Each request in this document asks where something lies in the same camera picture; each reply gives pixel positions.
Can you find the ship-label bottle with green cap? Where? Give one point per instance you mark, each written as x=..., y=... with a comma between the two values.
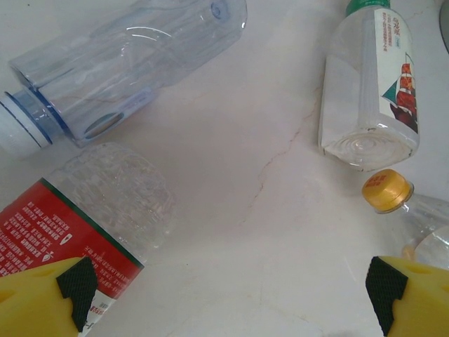
x=350, y=87

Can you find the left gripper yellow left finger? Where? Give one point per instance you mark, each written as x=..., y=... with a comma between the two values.
x=31, y=298

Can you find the clear bottle with red label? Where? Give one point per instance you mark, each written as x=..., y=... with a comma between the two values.
x=52, y=224

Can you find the blue-tinted bottle with white cap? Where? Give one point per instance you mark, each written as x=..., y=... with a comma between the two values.
x=105, y=70

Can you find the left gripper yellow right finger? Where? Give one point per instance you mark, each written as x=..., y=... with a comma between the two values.
x=421, y=302

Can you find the crushed clear bottle, yellow cap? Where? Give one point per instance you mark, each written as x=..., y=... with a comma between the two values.
x=384, y=189

